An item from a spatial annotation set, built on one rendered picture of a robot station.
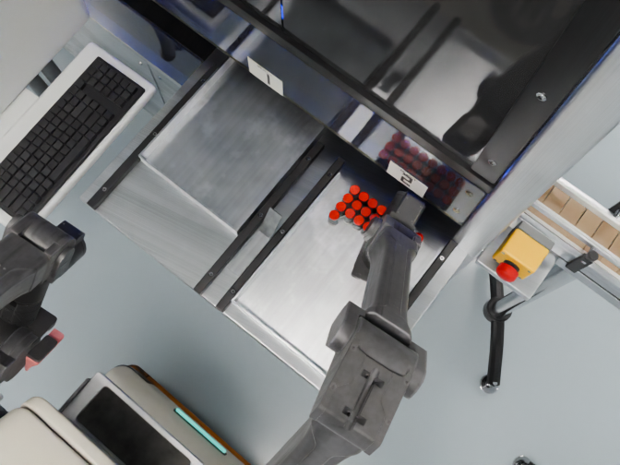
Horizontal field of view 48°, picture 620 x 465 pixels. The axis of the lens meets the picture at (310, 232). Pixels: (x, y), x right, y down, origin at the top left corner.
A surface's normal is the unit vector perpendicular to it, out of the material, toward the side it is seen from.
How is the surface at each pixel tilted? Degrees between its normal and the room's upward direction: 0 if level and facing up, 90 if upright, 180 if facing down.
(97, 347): 0
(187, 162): 0
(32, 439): 42
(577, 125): 90
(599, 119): 90
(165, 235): 0
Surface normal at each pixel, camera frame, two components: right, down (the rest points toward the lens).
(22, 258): 0.46, -0.66
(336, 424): -0.30, 0.51
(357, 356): 0.32, -0.41
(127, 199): 0.01, -0.25
